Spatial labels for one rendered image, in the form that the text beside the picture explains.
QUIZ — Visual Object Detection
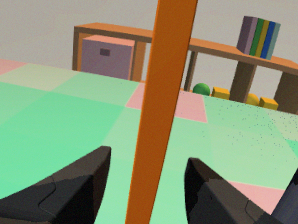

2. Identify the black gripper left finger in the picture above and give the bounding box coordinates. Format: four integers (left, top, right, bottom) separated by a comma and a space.
0, 145, 112, 224

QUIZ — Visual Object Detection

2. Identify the brown tapered bar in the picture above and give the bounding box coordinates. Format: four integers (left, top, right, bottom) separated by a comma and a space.
125, 0, 198, 224

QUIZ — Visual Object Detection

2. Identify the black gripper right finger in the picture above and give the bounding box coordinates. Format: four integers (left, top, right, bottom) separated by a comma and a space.
184, 157, 283, 224

